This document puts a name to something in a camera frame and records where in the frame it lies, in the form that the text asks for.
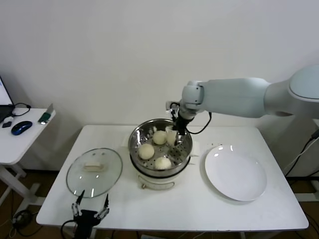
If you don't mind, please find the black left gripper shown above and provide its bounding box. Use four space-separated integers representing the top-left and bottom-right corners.
71 190 110 239

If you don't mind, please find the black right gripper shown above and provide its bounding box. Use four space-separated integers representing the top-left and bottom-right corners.
166 114 192 146

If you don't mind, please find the white steamed baozi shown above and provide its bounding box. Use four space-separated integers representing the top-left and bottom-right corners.
152 130 167 145
155 156 172 170
138 143 155 160
166 128 178 145

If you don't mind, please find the glass pot lid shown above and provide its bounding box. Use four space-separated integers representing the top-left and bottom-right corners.
66 148 123 199

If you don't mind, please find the stainless steel steamer basket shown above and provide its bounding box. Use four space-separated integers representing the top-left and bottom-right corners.
121 119 200 173

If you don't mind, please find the white round plate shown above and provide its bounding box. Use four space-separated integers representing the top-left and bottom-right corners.
204 144 268 202

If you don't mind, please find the white side table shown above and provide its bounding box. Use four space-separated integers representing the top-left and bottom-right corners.
0 108 57 212

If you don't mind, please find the blue computer mouse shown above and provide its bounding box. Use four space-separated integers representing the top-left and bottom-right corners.
11 120 33 136

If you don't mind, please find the black laptop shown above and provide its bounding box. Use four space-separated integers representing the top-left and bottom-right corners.
0 76 14 124

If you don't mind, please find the grey cabinet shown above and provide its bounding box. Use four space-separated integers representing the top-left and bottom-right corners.
284 116 319 176

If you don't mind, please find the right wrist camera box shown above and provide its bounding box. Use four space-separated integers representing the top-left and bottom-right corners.
165 100 180 112

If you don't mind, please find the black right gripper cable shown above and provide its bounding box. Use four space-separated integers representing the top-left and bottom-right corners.
185 112 212 134

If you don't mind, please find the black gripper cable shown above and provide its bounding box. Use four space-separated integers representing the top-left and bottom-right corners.
61 219 78 239
185 112 212 134

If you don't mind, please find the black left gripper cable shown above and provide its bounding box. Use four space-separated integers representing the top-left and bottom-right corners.
61 219 78 239

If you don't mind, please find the black laptop cable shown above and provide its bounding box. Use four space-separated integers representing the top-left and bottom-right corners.
11 103 32 118

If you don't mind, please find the white wall power cable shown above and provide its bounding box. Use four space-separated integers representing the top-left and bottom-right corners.
286 138 319 172

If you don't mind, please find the black wall power cable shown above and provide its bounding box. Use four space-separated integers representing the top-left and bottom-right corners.
285 129 319 175

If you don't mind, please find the white metal floor frame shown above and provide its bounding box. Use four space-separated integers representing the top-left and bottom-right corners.
286 174 319 203

